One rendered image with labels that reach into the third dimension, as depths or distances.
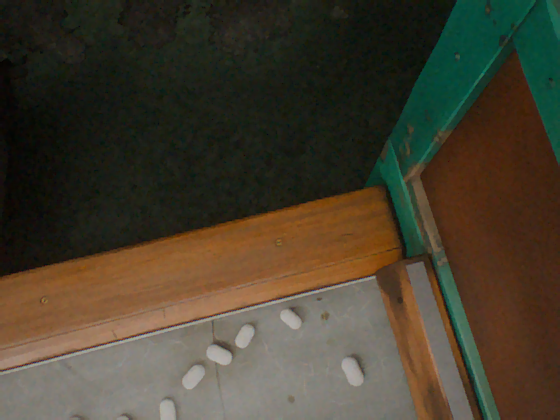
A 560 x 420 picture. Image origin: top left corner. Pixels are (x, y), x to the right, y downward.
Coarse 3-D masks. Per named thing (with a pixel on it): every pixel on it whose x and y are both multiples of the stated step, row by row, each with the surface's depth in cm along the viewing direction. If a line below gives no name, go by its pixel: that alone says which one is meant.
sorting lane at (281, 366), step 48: (336, 288) 90; (144, 336) 88; (192, 336) 88; (288, 336) 89; (336, 336) 89; (384, 336) 89; (0, 384) 87; (48, 384) 87; (96, 384) 87; (144, 384) 87; (240, 384) 87; (288, 384) 87; (336, 384) 87; (384, 384) 87
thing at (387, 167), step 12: (384, 156) 91; (384, 168) 92; (396, 168) 85; (372, 180) 101; (384, 180) 93; (396, 180) 87; (396, 192) 88; (396, 204) 90; (408, 204) 84; (396, 216) 92; (408, 216) 85; (408, 228) 87; (408, 240) 89; (420, 240) 83; (408, 252) 90; (420, 252) 84
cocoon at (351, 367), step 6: (348, 360) 86; (354, 360) 86; (342, 366) 86; (348, 366) 86; (354, 366) 86; (348, 372) 86; (354, 372) 86; (360, 372) 86; (348, 378) 86; (354, 378) 85; (360, 378) 85; (354, 384) 86; (360, 384) 86
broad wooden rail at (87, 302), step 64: (384, 192) 91; (128, 256) 89; (192, 256) 89; (256, 256) 89; (320, 256) 89; (384, 256) 90; (0, 320) 86; (64, 320) 86; (128, 320) 87; (192, 320) 89
